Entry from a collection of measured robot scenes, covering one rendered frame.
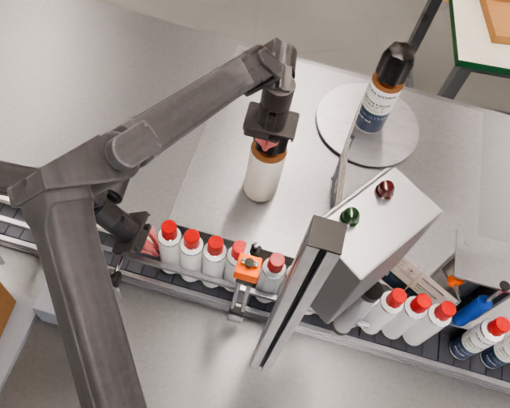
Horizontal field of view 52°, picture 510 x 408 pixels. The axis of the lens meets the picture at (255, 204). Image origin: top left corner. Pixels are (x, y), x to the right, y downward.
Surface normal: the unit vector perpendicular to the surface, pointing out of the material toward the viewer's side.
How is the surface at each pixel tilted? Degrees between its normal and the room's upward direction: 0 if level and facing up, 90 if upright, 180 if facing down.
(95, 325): 39
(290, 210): 0
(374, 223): 0
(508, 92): 0
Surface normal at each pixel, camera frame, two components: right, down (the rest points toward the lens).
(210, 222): 0.11, -0.50
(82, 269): 0.70, -0.26
